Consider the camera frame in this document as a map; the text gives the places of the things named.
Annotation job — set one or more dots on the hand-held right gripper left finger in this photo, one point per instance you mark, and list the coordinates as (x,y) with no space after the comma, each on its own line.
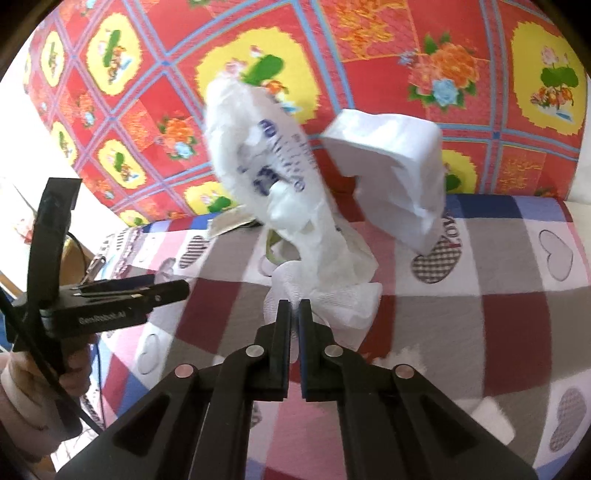
(284,350)

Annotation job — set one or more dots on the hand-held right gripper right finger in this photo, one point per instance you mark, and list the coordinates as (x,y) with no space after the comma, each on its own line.
(304,350)

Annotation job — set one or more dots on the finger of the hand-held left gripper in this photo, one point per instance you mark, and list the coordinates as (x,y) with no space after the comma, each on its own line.
(124,281)
(171,290)

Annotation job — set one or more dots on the white paper tissue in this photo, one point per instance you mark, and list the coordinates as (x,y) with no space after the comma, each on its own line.
(341,300)

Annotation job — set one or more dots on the pile of white tissues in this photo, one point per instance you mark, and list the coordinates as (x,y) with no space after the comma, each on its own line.
(258,152)

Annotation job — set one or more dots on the white plastic tray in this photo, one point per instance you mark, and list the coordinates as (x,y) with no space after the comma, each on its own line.
(392,161)

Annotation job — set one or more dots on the person's left forearm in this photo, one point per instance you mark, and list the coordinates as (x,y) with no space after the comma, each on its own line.
(18,415)

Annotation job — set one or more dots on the person's left hand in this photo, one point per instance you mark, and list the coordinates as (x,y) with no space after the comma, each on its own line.
(78,374)

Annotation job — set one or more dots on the metal spring clip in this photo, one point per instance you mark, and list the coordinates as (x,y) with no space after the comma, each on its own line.
(94,270)

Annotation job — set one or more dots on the tan cardboard scrap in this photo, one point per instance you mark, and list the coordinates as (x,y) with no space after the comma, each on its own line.
(231,225)

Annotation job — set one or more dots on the green ribbon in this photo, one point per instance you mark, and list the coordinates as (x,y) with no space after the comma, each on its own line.
(273,251)

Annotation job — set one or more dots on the white fluffy tuft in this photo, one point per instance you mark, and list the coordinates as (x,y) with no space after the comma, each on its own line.
(406,357)

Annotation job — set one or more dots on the checkered heart blanket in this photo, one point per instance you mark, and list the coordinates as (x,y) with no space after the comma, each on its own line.
(438,314)

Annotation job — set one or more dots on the red floral wall cloth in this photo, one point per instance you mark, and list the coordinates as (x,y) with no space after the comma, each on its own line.
(369,69)

